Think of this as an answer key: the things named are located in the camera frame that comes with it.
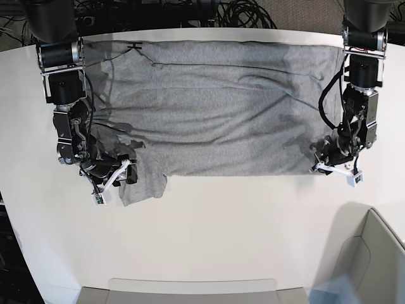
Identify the grey T-shirt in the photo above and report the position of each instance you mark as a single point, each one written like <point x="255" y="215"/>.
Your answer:
<point x="208" y="108"/>

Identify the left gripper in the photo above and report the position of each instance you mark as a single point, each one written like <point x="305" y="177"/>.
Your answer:
<point x="331" y="152"/>

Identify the grey bin right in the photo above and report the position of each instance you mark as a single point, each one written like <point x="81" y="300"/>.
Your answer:
<point x="373" y="269"/>

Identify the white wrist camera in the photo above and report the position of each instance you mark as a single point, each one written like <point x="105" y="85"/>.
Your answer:
<point x="354" y="177"/>
<point x="102" y="198"/>

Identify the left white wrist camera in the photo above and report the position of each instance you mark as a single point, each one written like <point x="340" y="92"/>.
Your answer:
<point x="354" y="177"/>

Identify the grey chair back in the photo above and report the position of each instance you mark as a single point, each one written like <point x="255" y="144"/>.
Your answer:
<point x="144" y="291"/>

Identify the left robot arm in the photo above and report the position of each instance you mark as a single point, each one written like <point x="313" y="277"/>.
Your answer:
<point x="365" y="39"/>

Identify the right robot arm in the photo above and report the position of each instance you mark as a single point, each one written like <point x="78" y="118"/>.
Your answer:
<point x="60" y="57"/>

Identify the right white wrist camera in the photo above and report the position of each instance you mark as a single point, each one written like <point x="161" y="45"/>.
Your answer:
<point x="102" y="198"/>

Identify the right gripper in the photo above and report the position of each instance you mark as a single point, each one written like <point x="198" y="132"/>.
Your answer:
<point x="98" y="171"/>

